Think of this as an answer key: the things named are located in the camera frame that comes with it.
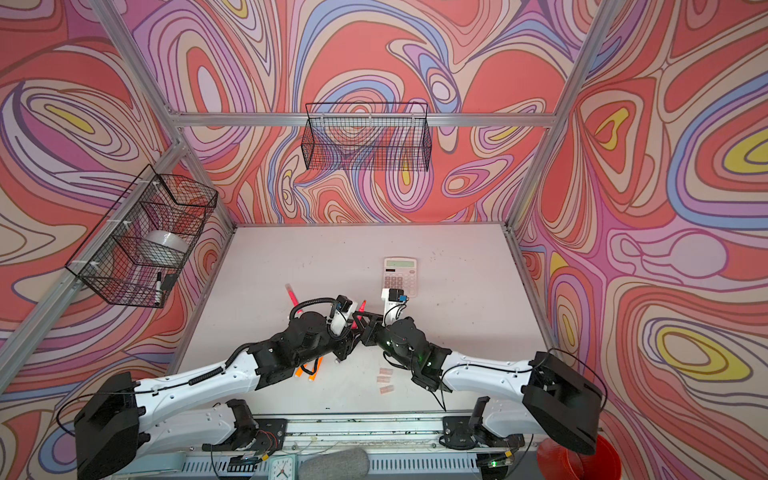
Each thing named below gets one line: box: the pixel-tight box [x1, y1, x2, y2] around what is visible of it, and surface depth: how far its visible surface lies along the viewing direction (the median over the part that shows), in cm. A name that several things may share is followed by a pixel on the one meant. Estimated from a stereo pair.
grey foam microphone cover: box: [298, 447, 370, 480], surface depth 68 cm
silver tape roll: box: [145, 230, 191, 253], surface depth 75 cm
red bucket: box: [536, 434, 622, 480], surface depth 71 cm
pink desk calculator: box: [383, 256, 418, 298], surface depth 104 cm
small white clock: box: [268, 454, 298, 480], surface depth 69 cm
